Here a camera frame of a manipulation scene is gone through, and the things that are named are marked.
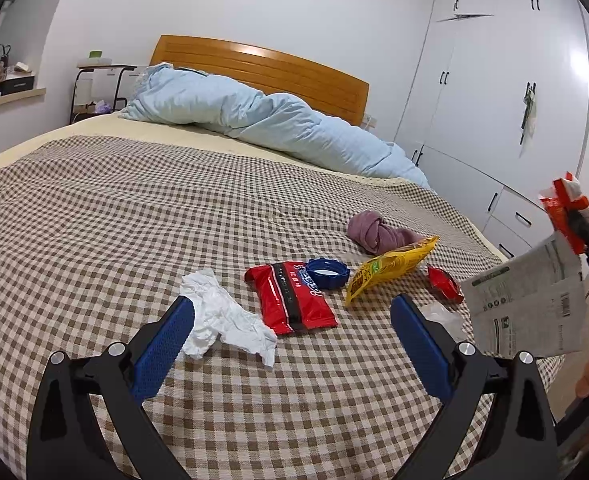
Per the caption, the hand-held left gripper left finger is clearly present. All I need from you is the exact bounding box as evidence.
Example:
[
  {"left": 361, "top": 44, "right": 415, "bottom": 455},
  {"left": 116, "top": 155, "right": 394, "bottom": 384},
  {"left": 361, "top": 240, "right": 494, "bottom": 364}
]
[{"left": 27, "top": 296, "right": 196, "bottom": 480}]

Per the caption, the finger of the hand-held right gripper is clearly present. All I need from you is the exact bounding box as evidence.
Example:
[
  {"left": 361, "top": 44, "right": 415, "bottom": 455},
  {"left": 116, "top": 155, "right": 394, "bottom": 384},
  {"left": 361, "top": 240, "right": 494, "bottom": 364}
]
[{"left": 569, "top": 209, "right": 589, "bottom": 253}]

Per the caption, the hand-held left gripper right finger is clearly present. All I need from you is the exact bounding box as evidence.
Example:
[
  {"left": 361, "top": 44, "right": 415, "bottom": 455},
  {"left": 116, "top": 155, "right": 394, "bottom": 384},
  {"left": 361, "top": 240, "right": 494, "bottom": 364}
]
[{"left": 390, "top": 294, "right": 559, "bottom": 480}]

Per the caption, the red and white wrapper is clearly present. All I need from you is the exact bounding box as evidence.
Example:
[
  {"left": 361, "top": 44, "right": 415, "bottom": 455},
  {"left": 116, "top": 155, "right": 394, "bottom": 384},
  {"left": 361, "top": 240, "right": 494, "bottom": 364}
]
[{"left": 538, "top": 171, "right": 589, "bottom": 256}]

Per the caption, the white tissue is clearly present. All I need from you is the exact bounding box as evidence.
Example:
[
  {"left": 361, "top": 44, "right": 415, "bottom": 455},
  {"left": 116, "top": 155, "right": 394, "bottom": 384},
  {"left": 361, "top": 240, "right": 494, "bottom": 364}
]
[{"left": 179, "top": 268, "right": 278, "bottom": 368}]

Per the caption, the small red wrapper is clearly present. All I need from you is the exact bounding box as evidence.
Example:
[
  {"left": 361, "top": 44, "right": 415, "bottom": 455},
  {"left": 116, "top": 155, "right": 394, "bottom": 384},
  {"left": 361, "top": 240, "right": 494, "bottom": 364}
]
[{"left": 427, "top": 266, "right": 464, "bottom": 305}]

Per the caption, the yellow snack bag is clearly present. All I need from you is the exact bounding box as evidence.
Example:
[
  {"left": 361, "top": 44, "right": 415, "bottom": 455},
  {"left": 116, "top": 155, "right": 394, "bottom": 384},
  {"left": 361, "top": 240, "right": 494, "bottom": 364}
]
[{"left": 345, "top": 236, "right": 440, "bottom": 307}]

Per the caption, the green fruit print pouch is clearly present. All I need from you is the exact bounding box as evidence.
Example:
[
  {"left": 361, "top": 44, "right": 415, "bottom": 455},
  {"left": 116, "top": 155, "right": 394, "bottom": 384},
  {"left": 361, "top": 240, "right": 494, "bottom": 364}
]
[{"left": 460, "top": 232, "right": 589, "bottom": 359}]

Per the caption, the blue plastic lid ring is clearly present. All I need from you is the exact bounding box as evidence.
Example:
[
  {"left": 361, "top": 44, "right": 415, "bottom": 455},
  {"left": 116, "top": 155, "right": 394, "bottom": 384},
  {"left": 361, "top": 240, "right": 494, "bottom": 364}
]
[{"left": 305, "top": 258, "right": 351, "bottom": 293}]

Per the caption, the purple towel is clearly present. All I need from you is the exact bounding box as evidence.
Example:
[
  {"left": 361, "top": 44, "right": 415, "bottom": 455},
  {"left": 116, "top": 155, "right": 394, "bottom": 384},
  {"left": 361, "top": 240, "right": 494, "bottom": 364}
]
[{"left": 347, "top": 211, "right": 427, "bottom": 256}]

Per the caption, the red snack packet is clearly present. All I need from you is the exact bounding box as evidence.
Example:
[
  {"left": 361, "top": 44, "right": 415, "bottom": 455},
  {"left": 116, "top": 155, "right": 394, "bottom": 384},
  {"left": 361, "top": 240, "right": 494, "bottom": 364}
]
[{"left": 244, "top": 260, "right": 339, "bottom": 337}]

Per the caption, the hanging white bag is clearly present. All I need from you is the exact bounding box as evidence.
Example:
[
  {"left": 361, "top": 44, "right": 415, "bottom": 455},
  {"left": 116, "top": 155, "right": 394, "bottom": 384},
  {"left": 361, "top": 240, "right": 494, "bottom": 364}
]
[{"left": 519, "top": 82, "right": 539, "bottom": 158}]

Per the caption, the brown checked bedspread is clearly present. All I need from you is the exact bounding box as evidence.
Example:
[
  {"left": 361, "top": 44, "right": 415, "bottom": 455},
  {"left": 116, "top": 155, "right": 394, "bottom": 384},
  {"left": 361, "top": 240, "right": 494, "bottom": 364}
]
[{"left": 0, "top": 135, "right": 565, "bottom": 480}]

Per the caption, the white wardrobe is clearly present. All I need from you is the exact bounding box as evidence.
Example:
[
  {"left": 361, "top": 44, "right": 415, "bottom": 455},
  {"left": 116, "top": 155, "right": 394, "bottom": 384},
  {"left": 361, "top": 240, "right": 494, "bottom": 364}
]
[{"left": 393, "top": 0, "right": 589, "bottom": 261}]

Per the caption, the light blue duvet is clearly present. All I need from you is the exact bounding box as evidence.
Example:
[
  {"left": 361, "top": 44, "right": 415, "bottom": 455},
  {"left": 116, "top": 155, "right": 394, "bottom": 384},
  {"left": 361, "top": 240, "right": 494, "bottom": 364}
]
[{"left": 118, "top": 62, "right": 431, "bottom": 190}]

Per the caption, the black storage box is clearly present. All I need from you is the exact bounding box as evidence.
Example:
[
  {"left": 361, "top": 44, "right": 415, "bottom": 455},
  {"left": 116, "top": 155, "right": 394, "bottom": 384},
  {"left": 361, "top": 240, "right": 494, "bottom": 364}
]
[{"left": 0, "top": 75, "right": 36, "bottom": 97}]

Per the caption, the black frame bedside rack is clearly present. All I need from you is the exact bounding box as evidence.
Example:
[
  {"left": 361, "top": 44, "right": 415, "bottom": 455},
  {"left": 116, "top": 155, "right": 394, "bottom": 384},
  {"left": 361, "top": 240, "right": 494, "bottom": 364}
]
[{"left": 69, "top": 57, "right": 135, "bottom": 126}]

